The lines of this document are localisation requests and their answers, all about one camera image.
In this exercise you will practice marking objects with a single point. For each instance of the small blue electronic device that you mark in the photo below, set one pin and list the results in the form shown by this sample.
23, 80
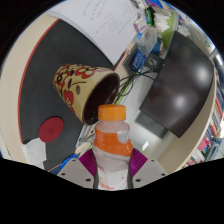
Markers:
138, 61

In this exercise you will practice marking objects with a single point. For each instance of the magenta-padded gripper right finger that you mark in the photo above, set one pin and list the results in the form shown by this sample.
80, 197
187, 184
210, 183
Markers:
138, 161

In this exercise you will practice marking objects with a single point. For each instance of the beige shelf full of books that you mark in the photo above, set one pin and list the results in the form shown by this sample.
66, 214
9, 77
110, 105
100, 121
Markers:
206, 143

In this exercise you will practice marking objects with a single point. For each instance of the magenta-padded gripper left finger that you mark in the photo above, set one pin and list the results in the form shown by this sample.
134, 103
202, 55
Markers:
87, 161

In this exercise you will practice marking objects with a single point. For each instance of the floral patterned paper cup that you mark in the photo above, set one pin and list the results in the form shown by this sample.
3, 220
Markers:
75, 83

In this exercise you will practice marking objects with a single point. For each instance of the grey metal stand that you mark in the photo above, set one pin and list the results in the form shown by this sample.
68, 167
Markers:
87, 144

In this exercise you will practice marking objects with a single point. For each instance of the black computer monitor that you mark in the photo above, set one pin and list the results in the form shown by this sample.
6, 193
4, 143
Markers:
181, 86

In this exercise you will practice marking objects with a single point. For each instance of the black red-edged desk mat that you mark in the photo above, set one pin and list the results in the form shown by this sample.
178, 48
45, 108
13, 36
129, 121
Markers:
40, 96

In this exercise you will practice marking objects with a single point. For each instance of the clear plastic container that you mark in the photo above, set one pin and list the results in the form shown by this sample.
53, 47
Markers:
148, 40

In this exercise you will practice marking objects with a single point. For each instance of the white tissue pile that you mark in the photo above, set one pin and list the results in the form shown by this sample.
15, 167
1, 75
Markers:
163, 18

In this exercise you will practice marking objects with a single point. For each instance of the orange-capped plastic drink bottle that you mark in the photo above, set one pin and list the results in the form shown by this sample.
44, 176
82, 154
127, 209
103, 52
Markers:
112, 143

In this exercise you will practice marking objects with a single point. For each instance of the flat round red coaster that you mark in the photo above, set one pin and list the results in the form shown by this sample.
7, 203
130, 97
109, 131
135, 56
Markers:
50, 130

